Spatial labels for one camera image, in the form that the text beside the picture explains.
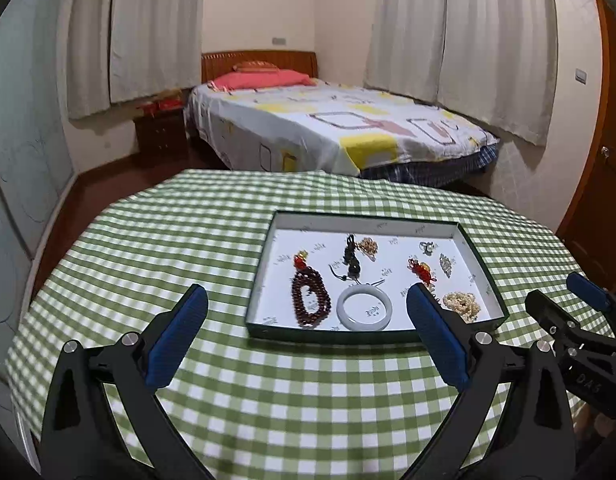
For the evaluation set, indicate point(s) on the red knot gold charm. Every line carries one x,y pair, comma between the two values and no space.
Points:
418,269

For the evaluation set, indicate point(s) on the red patterned pillow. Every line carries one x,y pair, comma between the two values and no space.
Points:
255,66

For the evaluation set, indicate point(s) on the white printed tray green rim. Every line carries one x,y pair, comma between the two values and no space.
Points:
308,240

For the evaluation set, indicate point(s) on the green checked tablecloth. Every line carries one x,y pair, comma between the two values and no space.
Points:
188,240

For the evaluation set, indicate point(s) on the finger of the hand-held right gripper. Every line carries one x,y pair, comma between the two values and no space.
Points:
552,315
587,290

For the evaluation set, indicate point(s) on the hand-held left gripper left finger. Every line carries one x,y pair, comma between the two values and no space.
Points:
180,340

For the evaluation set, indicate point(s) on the pink pillow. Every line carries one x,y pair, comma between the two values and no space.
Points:
263,80

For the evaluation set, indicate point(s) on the white jade bangle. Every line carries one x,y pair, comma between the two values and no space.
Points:
344,310

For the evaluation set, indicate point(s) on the white light switch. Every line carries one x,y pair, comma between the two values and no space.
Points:
580,75

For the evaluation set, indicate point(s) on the wooden headboard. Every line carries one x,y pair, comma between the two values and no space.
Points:
223,62

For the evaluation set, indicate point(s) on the blue plaid bed skirt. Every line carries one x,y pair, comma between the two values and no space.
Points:
437,167

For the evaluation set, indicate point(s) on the bed with patterned sheet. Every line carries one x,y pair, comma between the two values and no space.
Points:
338,120

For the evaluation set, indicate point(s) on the red gift boxes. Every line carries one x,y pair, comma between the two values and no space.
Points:
163,106

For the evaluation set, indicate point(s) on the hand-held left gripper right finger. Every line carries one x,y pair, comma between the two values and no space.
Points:
435,340

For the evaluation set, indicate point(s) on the wooden door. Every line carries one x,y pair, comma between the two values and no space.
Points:
602,210

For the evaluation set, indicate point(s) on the white curtain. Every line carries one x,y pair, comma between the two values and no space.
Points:
88,50
497,50
158,30
402,30

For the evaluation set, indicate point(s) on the silver rhinestone brooch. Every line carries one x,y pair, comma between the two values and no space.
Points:
445,264

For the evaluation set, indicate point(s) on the wooden nightstand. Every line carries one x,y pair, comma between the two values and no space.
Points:
160,135

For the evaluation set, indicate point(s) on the frosted glass wardrobe door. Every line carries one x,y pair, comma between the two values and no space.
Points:
23,135

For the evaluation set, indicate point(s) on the red orange bead charm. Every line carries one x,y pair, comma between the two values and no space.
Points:
301,262

